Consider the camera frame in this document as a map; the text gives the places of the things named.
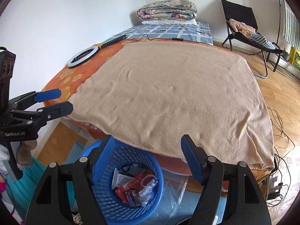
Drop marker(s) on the clear plastic sheet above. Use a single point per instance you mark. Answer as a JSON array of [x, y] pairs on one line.
[[173, 192]]

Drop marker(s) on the person's teal pants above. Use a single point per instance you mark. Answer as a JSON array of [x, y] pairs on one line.
[[35, 175]]

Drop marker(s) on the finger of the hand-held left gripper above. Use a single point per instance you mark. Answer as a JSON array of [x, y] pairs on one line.
[[58, 109], [48, 95]]

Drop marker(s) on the red cardboard box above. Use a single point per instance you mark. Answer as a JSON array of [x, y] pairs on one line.
[[131, 184]]

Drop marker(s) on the blue plaid bed sheet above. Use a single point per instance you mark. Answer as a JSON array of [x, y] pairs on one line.
[[168, 31]]

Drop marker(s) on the light blue floor mat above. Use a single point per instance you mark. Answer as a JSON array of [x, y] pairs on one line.
[[204, 206]]

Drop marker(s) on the striped garment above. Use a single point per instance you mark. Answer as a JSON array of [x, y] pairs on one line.
[[262, 41]]

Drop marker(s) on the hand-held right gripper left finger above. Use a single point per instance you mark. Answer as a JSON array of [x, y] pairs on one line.
[[105, 154]]

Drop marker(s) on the white power strip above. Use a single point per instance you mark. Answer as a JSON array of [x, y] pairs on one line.
[[274, 188]]

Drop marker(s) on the folded floral quilt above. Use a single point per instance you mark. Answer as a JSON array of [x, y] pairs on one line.
[[166, 10]]

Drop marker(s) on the black tripod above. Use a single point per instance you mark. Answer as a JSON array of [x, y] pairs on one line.
[[114, 39]]

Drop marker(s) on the beige garment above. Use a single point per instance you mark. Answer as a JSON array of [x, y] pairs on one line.
[[243, 28]]

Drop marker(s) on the green white striped towel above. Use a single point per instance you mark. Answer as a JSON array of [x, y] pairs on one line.
[[291, 25]]

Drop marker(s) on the folded white cloth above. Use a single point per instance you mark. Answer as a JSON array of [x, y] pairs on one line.
[[168, 22]]

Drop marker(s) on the blue plastic basket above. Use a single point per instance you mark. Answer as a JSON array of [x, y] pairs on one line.
[[150, 168]]

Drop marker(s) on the beige fleece blanket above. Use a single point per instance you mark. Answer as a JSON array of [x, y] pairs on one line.
[[175, 93]]

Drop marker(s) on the dark chocolate bar wrapper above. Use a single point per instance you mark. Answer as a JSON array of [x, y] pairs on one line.
[[131, 199]]

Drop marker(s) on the orange printed bed sheet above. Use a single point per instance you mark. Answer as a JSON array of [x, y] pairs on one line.
[[93, 58]]

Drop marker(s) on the person's left hand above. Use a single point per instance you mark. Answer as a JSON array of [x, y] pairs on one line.
[[25, 154]]

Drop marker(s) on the black folding chair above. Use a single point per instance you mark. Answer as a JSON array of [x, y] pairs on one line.
[[236, 11]]

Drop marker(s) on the yellow plastic crate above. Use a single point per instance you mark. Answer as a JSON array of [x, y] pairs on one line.
[[295, 56]]

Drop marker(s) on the small potted plant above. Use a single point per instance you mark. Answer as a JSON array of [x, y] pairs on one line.
[[285, 54]]

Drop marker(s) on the white printed snack packet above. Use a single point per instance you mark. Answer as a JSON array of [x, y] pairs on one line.
[[119, 179]]

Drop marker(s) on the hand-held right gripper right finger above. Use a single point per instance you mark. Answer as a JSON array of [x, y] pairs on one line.
[[191, 154]]

